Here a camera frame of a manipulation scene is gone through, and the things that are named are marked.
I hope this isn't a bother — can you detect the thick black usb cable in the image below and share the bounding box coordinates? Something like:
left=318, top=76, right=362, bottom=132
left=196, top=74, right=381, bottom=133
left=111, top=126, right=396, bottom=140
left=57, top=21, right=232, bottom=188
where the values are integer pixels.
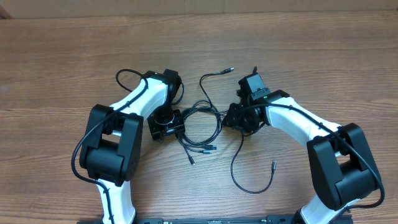
left=175, top=100, right=229, bottom=166

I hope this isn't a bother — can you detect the thin black usb cable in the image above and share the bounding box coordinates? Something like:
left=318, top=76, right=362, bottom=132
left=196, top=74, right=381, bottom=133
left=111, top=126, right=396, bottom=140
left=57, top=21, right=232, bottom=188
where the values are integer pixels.
left=198, top=66, right=277, bottom=195

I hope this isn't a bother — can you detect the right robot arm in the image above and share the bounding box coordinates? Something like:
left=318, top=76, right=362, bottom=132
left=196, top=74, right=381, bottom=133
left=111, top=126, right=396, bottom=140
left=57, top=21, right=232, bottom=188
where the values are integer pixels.
left=222, top=72, right=386, bottom=223

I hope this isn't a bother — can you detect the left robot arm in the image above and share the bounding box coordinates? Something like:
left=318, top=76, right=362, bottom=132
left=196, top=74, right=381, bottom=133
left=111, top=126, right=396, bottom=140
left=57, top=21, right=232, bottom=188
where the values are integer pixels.
left=71, top=69, right=185, bottom=223

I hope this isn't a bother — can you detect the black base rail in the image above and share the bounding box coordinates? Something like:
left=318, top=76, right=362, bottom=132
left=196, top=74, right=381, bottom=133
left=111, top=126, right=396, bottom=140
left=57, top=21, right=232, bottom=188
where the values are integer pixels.
left=76, top=213, right=354, bottom=224

